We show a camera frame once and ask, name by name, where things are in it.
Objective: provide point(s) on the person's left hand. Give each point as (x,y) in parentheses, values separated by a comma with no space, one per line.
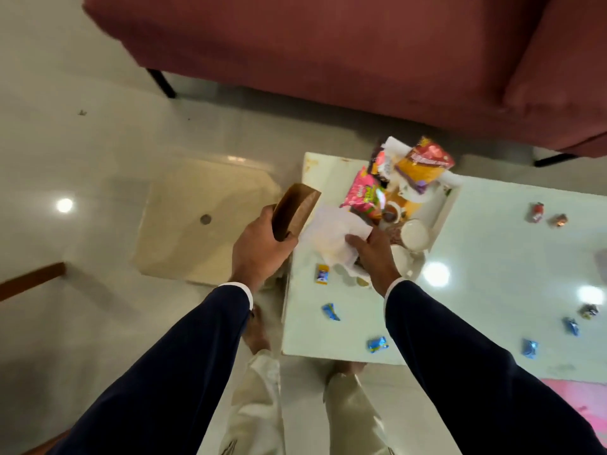
(258,251)

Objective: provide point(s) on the person's right hand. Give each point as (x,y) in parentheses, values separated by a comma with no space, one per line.
(374,255)

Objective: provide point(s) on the white floral mug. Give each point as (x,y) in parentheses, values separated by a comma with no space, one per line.
(403,262)
(415,234)

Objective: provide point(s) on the white paper napkins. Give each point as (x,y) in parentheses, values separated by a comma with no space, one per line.
(332,232)

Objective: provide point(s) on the yellow blue candy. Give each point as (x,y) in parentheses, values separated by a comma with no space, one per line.
(589,311)
(322,273)

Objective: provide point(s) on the brown wooden napkin holder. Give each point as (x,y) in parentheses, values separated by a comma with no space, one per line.
(296,208)

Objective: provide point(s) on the pink green snack packet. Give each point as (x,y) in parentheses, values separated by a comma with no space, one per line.
(365,194)

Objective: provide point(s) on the white printed tray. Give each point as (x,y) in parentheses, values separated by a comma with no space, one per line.
(438,208)

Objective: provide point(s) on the salted peanuts packet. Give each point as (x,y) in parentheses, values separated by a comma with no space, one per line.
(378,161)

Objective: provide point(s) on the red yellow snack packet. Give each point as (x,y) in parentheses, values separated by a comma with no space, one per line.
(424,163)

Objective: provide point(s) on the red candy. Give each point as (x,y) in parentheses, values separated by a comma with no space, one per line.
(537,212)

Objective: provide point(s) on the orange gold candy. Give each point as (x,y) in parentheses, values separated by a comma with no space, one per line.
(560,220)

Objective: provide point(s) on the clear container pink lid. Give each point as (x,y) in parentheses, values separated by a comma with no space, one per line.
(602,265)

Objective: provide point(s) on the person's left forearm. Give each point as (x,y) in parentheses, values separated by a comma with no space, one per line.
(166,383)

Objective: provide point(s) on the person's right forearm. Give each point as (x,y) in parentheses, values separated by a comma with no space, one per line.
(474,374)

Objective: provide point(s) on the person's left leg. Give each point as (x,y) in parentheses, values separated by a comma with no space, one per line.
(256,402)

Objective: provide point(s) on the person's leg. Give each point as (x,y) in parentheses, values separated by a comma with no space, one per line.
(351,417)
(256,402)

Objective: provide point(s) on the person's right leg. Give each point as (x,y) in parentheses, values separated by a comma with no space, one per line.
(351,417)

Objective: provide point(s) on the beige plastic stool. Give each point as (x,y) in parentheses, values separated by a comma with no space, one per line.
(189,241)

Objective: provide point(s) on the red fabric sofa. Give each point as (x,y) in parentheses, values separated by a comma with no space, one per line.
(308,42)

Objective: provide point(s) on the brown wooden chair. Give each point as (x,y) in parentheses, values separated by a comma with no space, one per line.
(33,280)

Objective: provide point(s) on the pink plastic bin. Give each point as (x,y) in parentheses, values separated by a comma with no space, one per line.
(583,402)

